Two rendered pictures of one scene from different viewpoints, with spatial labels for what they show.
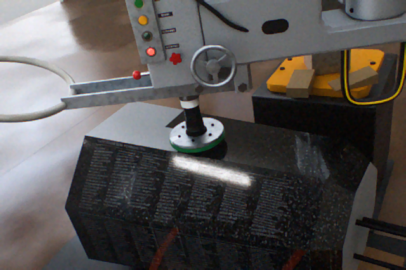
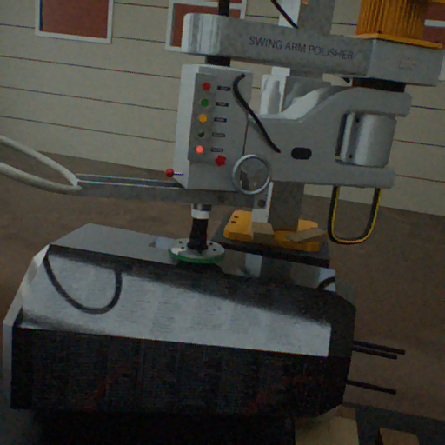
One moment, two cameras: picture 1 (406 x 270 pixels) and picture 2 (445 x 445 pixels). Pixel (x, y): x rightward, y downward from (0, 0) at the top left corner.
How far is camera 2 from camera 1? 88 cm
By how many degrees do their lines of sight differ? 32
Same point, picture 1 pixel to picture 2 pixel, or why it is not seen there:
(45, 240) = not seen: outside the picture
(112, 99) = (134, 193)
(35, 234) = not seen: outside the picture
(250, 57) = (276, 176)
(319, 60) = (274, 215)
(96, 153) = (67, 264)
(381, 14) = (375, 162)
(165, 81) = (199, 182)
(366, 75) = (317, 233)
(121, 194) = (102, 308)
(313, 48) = (324, 179)
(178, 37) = (224, 143)
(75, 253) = not seen: outside the picture
